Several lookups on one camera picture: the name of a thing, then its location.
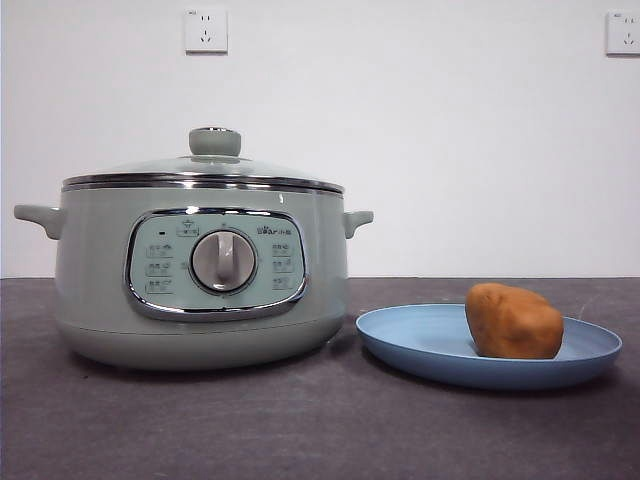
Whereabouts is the glass lid with green knob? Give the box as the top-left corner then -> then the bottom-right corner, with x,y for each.
61,127 -> 346,194

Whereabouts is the brown potato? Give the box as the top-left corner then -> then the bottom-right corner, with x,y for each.
464,282 -> 565,360

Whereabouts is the blue round plate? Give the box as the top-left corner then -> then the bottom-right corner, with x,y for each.
355,302 -> 624,391

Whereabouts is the pale green electric steamer pot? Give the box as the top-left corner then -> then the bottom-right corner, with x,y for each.
13,182 -> 375,371

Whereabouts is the white wall socket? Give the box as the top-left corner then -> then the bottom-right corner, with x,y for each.
184,8 -> 229,54
605,10 -> 640,56

